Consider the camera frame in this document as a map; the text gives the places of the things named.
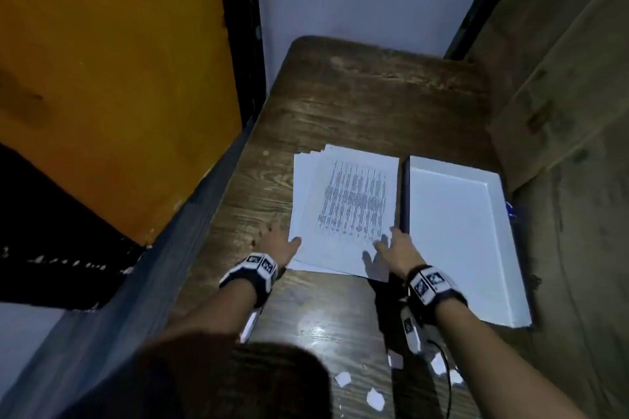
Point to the person's right hand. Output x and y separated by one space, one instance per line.
403 256

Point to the person's left hand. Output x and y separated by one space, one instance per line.
277 244

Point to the person's left thumb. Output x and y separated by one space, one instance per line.
295 244

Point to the person's right thumb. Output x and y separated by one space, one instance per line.
382 248

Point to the person's left forearm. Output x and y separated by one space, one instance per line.
216 308

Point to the person's right forearm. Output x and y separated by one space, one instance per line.
496 364

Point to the stack of printed paper sheets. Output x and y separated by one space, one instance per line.
344 207

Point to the white shallow tray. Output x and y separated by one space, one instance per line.
462 237

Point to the white paper scrap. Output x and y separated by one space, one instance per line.
456 377
343 379
395 359
375 399
439 364

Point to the blue pen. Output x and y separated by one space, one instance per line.
510 211

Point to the person's dark clothing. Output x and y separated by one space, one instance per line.
211 379

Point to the grey blue panel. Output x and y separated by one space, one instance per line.
123 315

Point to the orange door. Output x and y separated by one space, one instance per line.
118 80

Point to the wooden board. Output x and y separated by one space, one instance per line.
565 89

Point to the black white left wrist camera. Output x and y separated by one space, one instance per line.
253 271

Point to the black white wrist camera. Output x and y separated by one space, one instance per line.
253 271
432 288

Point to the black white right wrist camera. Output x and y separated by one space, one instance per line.
432 288

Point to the dark corner post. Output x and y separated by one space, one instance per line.
484 1

